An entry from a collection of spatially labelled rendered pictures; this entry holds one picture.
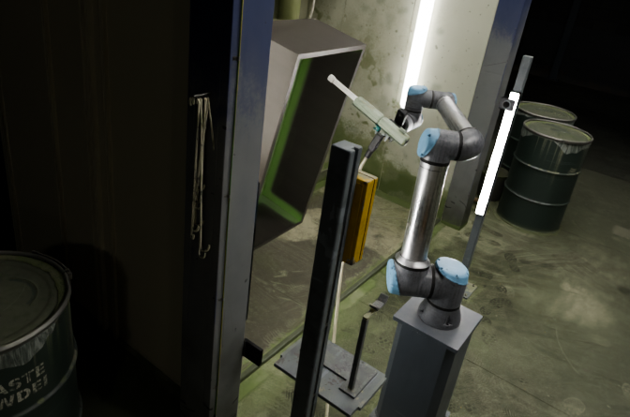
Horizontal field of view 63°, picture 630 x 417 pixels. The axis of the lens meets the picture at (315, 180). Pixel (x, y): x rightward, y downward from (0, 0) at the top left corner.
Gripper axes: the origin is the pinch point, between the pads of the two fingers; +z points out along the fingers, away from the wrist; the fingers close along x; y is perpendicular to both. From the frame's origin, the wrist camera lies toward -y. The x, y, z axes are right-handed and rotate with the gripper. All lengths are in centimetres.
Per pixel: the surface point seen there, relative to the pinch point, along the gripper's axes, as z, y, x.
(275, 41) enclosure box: 21, -11, 57
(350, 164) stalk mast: 99, -39, -30
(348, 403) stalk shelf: 90, 33, -68
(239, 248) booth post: 80, 32, -4
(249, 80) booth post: 81, -26, 19
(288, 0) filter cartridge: -122, 32, 157
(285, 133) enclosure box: -37, 64, 63
